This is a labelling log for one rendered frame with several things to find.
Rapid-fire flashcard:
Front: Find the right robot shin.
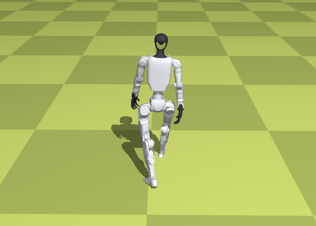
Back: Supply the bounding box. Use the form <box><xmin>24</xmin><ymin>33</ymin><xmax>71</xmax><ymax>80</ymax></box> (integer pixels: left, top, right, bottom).
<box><xmin>159</xmin><ymin>126</ymin><xmax>170</xmax><ymax>154</ymax></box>

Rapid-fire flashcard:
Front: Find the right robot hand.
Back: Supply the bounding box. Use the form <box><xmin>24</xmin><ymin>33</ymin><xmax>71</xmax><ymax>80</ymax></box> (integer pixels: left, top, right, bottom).
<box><xmin>174</xmin><ymin>104</ymin><xmax>184</xmax><ymax>124</ymax></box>

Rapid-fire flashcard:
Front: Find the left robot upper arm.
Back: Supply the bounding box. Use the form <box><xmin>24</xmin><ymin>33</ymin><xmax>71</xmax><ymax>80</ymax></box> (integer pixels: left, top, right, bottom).
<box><xmin>136</xmin><ymin>56</ymin><xmax>149</xmax><ymax>82</ymax></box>

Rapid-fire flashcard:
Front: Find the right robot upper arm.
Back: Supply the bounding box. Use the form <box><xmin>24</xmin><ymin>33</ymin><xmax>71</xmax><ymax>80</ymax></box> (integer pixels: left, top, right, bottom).
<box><xmin>171</xmin><ymin>58</ymin><xmax>182</xmax><ymax>89</ymax></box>

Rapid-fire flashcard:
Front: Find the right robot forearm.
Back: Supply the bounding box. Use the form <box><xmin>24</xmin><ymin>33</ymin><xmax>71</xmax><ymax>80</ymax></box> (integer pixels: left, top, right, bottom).
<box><xmin>176</xmin><ymin>81</ymin><xmax>184</xmax><ymax>108</ymax></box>

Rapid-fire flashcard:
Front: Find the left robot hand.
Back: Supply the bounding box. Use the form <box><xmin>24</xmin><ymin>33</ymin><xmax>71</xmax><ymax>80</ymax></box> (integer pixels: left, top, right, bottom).
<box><xmin>131</xmin><ymin>93</ymin><xmax>140</xmax><ymax>110</ymax></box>

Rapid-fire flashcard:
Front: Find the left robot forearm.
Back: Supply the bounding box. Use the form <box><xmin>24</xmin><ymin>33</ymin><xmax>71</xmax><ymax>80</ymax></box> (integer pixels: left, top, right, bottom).
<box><xmin>132</xmin><ymin>75</ymin><xmax>141</xmax><ymax>97</ymax></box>

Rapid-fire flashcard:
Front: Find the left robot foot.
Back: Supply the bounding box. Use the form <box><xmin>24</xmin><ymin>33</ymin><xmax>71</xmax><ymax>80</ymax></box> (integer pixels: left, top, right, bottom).
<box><xmin>144</xmin><ymin>177</ymin><xmax>158</xmax><ymax>186</ymax></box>

